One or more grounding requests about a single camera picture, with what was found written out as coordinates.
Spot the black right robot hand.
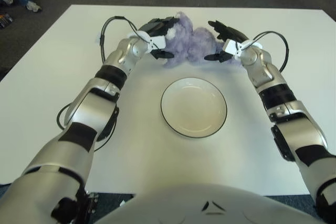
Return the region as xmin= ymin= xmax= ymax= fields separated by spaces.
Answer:
xmin=204 ymin=19 xmax=249 ymax=65

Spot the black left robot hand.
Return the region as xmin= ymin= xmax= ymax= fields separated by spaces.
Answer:
xmin=139 ymin=17 xmax=179 ymax=60

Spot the purple plush teddy bear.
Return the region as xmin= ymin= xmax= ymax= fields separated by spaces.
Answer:
xmin=161 ymin=10 xmax=241 ymax=69

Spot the white plate black rim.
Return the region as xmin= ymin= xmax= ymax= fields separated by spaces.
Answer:
xmin=160 ymin=77 xmax=228 ymax=138

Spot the white sneaker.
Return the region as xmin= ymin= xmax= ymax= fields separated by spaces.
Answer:
xmin=25 ymin=1 xmax=43 ymax=13

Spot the dark object on floor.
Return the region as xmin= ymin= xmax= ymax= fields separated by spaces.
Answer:
xmin=0 ymin=13 xmax=13 ymax=28

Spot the silver robot torso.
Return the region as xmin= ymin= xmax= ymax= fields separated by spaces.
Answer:
xmin=97 ymin=182 xmax=323 ymax=224

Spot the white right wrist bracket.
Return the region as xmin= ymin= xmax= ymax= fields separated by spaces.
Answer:
xmin=222 ymin=39 xmax=263 ymax=58

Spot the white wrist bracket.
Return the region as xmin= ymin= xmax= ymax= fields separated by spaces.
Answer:
xmin=127 ymin=30 xmax=166 ymax=54
xmin=222 ymin=39 xmax=263 ymax=58

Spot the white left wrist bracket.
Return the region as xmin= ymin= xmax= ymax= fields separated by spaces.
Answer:
xmin=127 ymin=30 xmax=166 ymax=54

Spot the black frame under table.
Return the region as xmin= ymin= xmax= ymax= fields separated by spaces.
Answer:
xmin=83 ymin=191 xmax=100 ymax=224

